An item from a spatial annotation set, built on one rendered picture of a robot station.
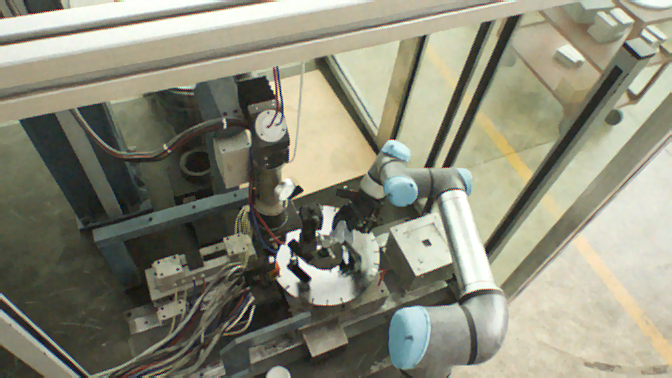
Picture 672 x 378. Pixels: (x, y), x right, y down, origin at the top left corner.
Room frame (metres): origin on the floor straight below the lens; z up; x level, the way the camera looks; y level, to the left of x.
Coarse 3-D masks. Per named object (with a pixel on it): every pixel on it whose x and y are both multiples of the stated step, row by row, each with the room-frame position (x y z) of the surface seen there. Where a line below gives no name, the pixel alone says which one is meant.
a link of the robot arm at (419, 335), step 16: (400, 320) 0.38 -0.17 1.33; (416, 320) 0.38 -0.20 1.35; (432, 320) 0.38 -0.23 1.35; (448, 320) 0.39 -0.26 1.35; (464, 320) 0.39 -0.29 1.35; (400, 336) 0.35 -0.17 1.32; (416, 336) 0.35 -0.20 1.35; (432, 336) 0.35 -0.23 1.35; (448, 336) 0.36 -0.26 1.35; (464, 336) 0.36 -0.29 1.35; (400, 352) 0.33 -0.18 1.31; (416, 352) 0.32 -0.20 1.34; (432, 352) 0.33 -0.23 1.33; (448, 352) 0.33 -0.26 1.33; (464, 352) 0.34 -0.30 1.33; (400, 368) 0.32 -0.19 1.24; (416, 368) 0.31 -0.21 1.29; (432, 368) 0.31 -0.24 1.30; (448, 368) 0.32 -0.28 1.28
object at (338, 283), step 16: (336, 208) 0.87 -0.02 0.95; (288, 240) 0.73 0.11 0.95; (368, 240) 0.77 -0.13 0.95; (272, 256) 0.67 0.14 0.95; (288, 256) 0.68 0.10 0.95; (352, 256) 0.71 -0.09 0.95; (368, 256) 0.72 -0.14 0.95; (288, 272) 0.63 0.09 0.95; (304, 272) 0.63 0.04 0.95; (320, 272) 0.64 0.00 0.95; (336, 272) 0.65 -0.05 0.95; (352, 272) 0.66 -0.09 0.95; (368, 272) 0.67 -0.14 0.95; (288, 288) 0.58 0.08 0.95; (304, 288) 0.58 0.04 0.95; (320, 288) 0.59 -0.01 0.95; (336, 288) 0.60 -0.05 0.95; (352, 288) 0.61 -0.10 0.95; (320, 304) 0.55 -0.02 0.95
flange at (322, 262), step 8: (320, 240) 0.74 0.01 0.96; (328, 240) 0.74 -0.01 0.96; (336, 248) 0.72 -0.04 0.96; (320, 256) 0.69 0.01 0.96; (328, 256) 0.69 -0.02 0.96; (336, 256) 0.70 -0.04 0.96; (312, 264) 0.66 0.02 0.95; (320, 264) 0.66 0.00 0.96; (328, 264) 0.67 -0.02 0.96; (336, 264) 0.67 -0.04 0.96
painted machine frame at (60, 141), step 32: (0, 0) 0.81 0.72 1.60; (32, 0) 0.86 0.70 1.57; (64, 0) 0.95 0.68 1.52; (224, 96) 0.72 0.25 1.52; (32, 128) 0.80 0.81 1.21; (64, 128) 0.81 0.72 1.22; (96, 128) 0.87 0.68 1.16; (224, 128) 0.66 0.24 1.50; (64, 160) 0.81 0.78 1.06; (96, 160) 0.83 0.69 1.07; (64, 192) 0.78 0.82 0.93; (96, 192) 0.80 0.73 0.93; (128, 192) 0.88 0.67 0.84; (224, 192) 0.68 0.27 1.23; (96, 224) 0.78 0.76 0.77; (128, 224) 0.65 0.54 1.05; (160, 224) 0.67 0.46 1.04; (128, 256) 0.62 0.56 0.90; (128, 288) 0.58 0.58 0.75
